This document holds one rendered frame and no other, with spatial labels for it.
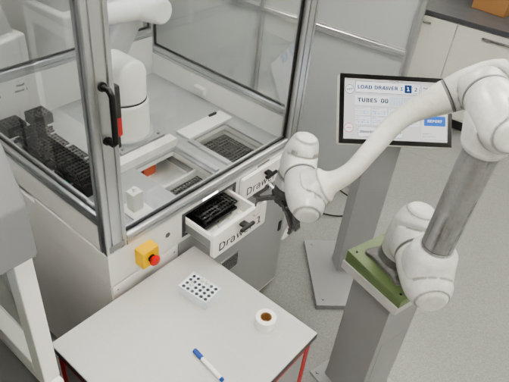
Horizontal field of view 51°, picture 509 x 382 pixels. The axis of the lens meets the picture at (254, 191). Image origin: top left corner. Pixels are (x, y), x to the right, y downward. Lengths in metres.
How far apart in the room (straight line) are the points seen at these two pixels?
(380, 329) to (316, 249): 1.10
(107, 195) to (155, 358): 0.52
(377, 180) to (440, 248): 1.03
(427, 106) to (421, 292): 0.57
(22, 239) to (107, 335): 0.72
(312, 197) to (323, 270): 1.59
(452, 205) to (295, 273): 1.59
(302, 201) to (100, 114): 0.59
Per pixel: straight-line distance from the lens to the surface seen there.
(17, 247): 1.16
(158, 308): 1.86
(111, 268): 1.82
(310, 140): 1.60
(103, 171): 1.58
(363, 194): 2.72
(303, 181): 1.52
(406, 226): 1.89
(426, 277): 1.75
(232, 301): 1.88
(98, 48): 1.40
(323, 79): 3.52
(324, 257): 3.13
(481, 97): 1.48
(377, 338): 2.21
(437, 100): 1.59
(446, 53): 4.56
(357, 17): 3.30
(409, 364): 2.83
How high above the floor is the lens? 2.19
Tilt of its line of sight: 38 degrees down
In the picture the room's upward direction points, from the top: 6 degrees clockwise
